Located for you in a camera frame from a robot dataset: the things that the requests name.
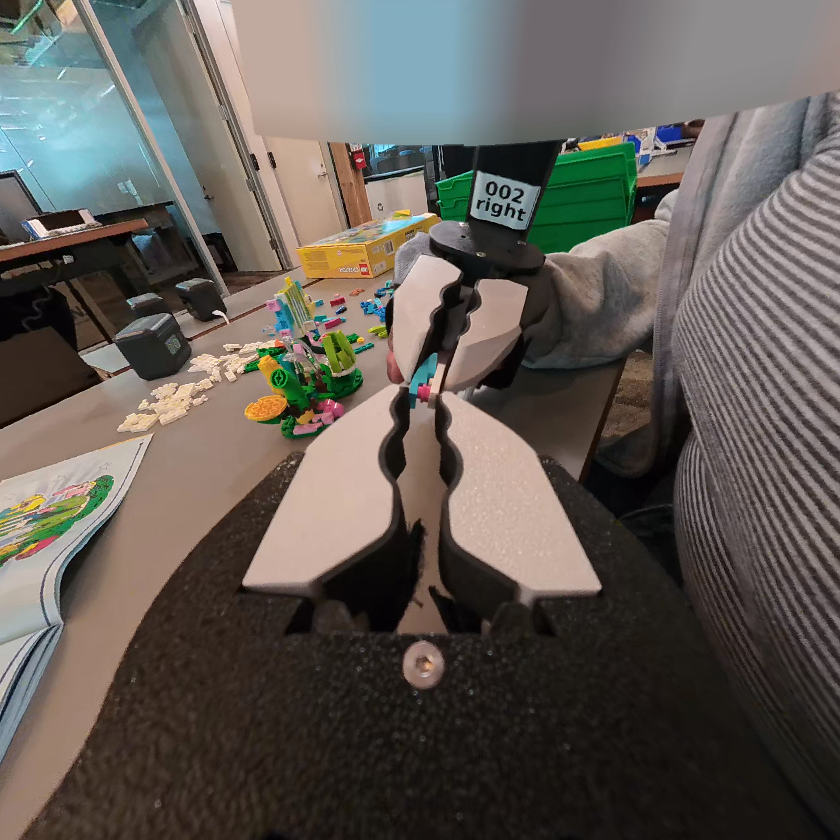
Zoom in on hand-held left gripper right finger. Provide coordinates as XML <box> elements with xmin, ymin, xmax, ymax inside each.
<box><xmin>435</xmin><ymin>392</ymin><xmax>602</xmax><ymax>599</ymax></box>

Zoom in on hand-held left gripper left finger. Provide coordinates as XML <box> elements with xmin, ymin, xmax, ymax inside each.
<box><xmin>242</xmin><ymin>386</ymin><xmax>406</xmax><ymax>597</ymax></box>

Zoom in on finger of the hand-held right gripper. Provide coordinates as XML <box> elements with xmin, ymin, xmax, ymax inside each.
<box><xmin>392</xmin><ymin>252</ymin><xmax>463</xmax><ymax>386</ymax></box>
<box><xmin>437</xmin><ymin>279</ymin><xmax>530</xmax><ymax>391</ymax></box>

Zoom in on small colourful brick assembly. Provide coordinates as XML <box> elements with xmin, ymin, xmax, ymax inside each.
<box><xmin>407</xmin><ymin>353</ymin><xmax>448</xmax><ymax>412</ymax></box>

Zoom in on person's right forearm grey sleeve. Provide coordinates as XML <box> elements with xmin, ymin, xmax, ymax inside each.
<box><xmin>395</xmin><ymin>190</ymin><xmax>681</xmax><ymax>371</ymax></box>

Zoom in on grey desk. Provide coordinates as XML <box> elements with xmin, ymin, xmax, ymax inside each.
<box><xmin>0</xmin><ymin>262</ymin><xmax>628</xmax><ymax>840</ymax></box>

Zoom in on dark wooden side desk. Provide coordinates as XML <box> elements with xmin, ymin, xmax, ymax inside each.
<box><xmin>0</xmin><ymin>200</ymin><xmax>177</xmax><ymax>342</ymax></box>

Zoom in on person's right hand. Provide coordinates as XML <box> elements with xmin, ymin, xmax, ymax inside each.
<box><xmin>385</xmin><ymin>298</ymin><xmax>405</xmax><ymax>385</ymax></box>

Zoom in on scattered coloured bricks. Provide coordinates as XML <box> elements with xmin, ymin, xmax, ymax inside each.
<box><xmin>314</xmin><ymin>278</ymin><xmax>396</xmax><ymax>340</ymax></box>

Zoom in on yellow toy box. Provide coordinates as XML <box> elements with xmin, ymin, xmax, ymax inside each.
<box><xmin>296</xmin><ymin>210</ymin><xmax>440</xmax><ymax>281</ymax></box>

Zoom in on stack of green bins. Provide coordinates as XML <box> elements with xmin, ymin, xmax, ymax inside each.
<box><xmin>436</xmin><ymin>141</ymin><xmax>639</xmax><ymax>255</ymax></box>

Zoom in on green flower brick model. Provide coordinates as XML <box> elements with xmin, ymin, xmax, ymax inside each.
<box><xmin>243</xmin><ymin>328</ymin><xmax>364</xmax><ymax>440</ymax></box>

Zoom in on white recycling bin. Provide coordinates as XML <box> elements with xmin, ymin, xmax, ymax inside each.
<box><xmin>363</xmin><ymin>171</ymin><xmax>429</xmax><ymax>222</ymax></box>

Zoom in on pastel brick tower model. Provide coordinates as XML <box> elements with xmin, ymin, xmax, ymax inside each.
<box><xmin>265</xmin><ymin>276</ymin><xmax>317</xmax><ymax>340</ymax></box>

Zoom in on pile of white bricks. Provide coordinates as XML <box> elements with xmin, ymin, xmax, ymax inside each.
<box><xmin>116</xmin><ymin>340</ymin><xmax>265</xmax><ymax>434</ymax></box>

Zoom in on person's striped torso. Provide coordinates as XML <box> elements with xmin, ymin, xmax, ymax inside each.
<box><xmin>591</xmin><ymin>92</ymin><xmax>840</xmax><ymax>840</ymax></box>

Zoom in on building instruction booklet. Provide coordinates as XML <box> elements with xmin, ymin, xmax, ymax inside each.
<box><xmin>0</xmin><ymin>433</ymin><xmax>154</xmax><ymax>765</ymax></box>

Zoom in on cardboard tray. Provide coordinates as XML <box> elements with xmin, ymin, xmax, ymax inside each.
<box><xmin>22</xmin><ymin>208</ymin><xmax>103</xmax><ymax>238</ymax></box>

